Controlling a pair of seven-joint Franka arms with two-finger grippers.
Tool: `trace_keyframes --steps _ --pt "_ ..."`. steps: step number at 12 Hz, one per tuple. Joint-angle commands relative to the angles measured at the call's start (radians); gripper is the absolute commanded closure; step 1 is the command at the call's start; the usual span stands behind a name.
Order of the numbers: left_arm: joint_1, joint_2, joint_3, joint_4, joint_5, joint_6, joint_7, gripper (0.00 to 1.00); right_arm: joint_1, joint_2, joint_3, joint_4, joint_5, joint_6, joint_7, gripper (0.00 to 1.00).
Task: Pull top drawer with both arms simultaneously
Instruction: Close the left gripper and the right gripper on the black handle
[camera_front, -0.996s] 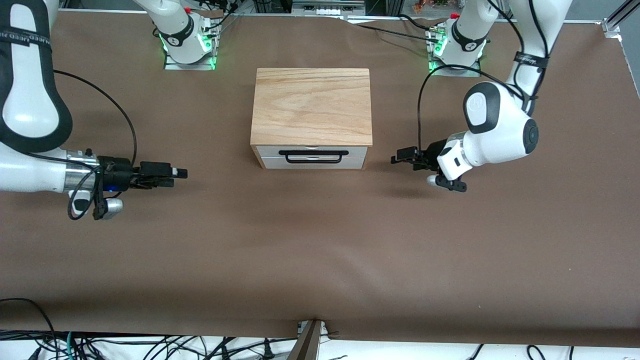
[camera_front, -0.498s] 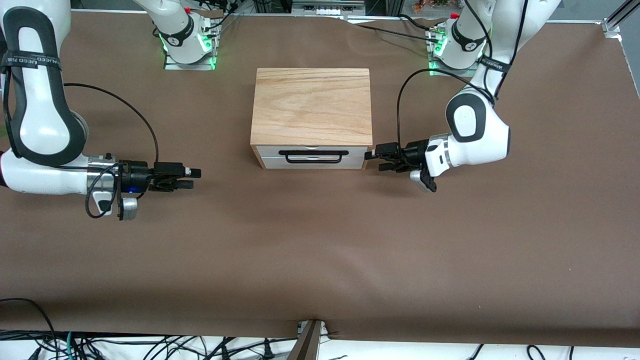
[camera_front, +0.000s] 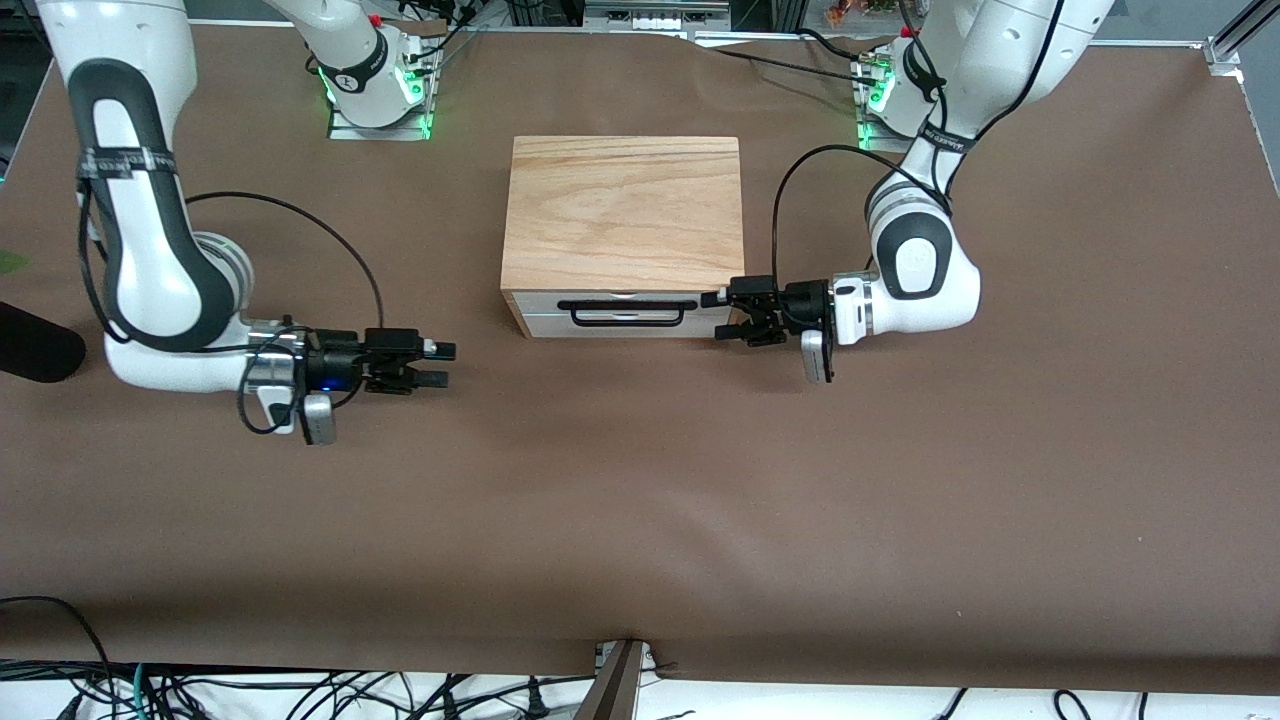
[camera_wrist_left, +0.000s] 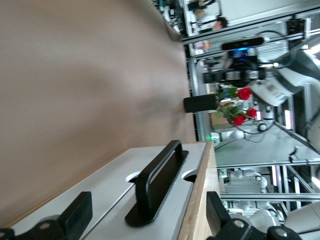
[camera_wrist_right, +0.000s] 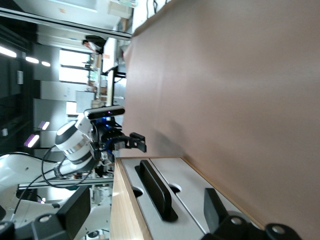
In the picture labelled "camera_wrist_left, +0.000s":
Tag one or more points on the brown table cloth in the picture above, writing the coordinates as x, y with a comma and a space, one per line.
75, 75

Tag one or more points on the red artificial rose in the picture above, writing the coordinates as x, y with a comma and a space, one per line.
252, 112
239, 121
244, 93

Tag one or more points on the light wooden drawer cabinet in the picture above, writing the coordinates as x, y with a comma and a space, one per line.
200, 200

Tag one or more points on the black cylindrical vase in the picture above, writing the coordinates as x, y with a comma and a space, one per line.
200, 103

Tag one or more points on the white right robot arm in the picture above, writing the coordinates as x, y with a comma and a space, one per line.
295, 72

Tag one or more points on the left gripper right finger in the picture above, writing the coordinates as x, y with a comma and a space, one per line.
222, 225

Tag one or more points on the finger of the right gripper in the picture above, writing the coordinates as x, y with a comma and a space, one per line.
258, 74
213, 78

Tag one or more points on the brown cardboard box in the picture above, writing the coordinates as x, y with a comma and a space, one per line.
218, 125

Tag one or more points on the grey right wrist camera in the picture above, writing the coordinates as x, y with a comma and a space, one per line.
240, 44

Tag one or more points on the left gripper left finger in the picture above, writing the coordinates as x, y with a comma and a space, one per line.
75, 217

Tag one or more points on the person in white shirt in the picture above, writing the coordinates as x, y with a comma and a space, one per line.
207, 18

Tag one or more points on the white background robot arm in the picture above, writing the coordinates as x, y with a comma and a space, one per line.
260, 181
232, 135

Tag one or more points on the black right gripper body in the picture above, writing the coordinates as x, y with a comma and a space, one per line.
240, 66

